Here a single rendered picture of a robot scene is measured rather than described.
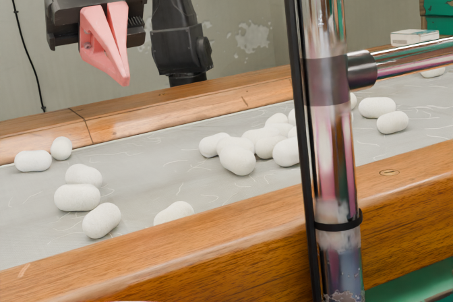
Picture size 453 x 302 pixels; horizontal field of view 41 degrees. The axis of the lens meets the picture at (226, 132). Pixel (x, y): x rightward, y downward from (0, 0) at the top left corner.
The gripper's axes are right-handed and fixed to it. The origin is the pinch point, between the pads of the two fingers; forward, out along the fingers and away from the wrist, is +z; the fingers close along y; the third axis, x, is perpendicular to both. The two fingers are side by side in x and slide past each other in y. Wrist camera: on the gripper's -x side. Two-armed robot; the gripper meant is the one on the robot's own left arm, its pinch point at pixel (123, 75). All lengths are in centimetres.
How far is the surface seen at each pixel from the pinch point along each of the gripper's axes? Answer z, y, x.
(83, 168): 11.4, -7.2, -3.4
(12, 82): -132, 7, 145
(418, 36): -3.3, 43.5, 7.5
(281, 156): 16.8, 6.7, -6.6
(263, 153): 14.8, 6.8, -4.3
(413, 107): 12.2, 26.6, -0.8
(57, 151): 3.4, -7.4, 4.9
